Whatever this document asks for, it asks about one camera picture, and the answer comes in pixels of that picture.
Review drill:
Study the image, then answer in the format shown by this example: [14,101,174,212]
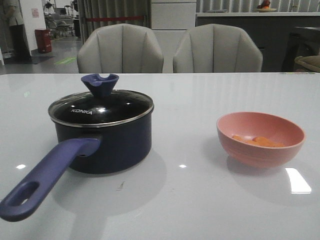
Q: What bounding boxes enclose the glass lid with blue knob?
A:
[48,73,154,128]

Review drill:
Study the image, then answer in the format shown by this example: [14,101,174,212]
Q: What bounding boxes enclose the dark blue saucepan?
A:
[0,115,152,222]

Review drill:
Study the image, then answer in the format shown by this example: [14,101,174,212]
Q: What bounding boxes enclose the pink bowl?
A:
[216,111,306,168]

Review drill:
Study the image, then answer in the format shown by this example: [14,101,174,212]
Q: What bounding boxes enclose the orange ham slices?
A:
[232,135,285,148]

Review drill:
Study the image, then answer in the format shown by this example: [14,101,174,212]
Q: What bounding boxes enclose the left beige chair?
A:
[77,23,164,74]

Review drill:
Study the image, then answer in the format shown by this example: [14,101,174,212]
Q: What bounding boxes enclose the beige chair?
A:
[172,23,263,73]
[77,23,164,74]

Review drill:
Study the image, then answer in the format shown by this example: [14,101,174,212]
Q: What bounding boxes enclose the right beige chair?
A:
[172,23,263,73]

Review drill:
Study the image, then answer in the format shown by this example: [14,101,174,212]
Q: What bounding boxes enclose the white cabinet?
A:
[151,0,197,73]

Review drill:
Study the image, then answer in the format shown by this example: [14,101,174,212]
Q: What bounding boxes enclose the red barrier belt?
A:
[85,15,145,22]

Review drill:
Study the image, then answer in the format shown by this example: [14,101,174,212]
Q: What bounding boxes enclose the red bin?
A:
[34,29,52,54]

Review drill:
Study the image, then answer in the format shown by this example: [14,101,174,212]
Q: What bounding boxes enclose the fruit plate on counter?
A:
[255,0,277,13]

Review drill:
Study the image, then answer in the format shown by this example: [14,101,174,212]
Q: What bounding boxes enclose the olive cushion seat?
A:
[294,55,320,73]

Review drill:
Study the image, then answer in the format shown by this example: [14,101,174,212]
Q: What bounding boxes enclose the person in background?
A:
[1,0,31,62]

